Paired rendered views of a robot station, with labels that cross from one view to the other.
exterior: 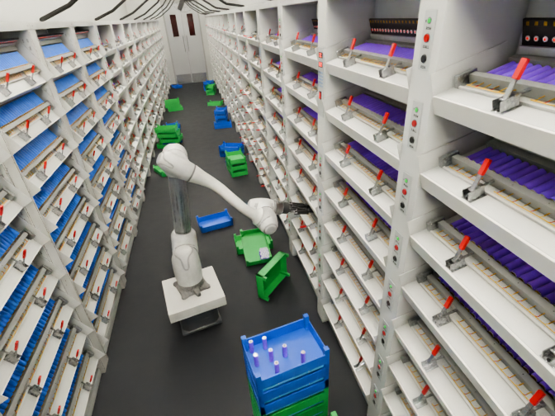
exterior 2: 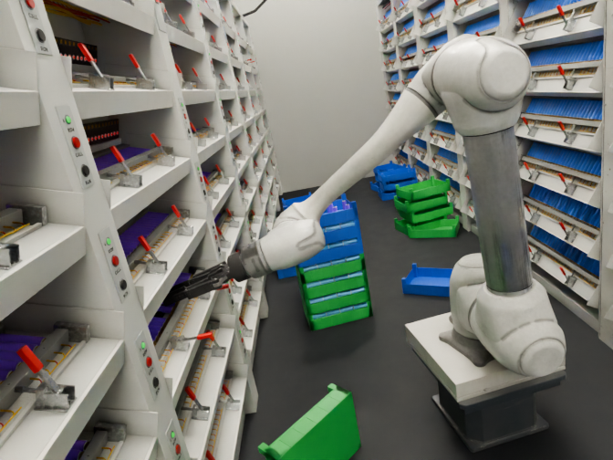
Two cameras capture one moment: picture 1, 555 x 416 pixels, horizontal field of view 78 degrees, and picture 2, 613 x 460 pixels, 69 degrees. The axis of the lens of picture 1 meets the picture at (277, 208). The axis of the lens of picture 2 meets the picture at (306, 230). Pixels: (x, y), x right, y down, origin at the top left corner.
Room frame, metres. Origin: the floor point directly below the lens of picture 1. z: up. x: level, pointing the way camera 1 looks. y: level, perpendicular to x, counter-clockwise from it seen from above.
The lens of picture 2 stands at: (2.82, 0.38, 1.06)
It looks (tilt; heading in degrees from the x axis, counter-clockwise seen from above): 17 degrees down; 193
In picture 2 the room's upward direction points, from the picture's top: 11 degrees counter-clockwise
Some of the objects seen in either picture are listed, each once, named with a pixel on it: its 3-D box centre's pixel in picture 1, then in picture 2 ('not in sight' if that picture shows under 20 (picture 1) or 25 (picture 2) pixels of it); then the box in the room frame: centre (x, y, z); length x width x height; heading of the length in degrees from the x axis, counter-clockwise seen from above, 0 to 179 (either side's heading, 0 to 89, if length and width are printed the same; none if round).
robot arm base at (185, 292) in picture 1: (192, 284); (475, 330); (1.59, 0.55, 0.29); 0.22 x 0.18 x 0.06; 32
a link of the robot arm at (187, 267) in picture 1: (186, 263); (480, 293); (1.62, 0.56, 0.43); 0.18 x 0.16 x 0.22; 15
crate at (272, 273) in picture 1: (273, 275); (313, 446); (1.83, 0.06, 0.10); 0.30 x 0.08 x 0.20; 146
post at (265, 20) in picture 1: (277, 121); not in sight; (2.92, -0.05, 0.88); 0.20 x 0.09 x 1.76; 101
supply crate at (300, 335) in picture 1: (284, 349); (319, 212); (0.90, 0.01, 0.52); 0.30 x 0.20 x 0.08; 110
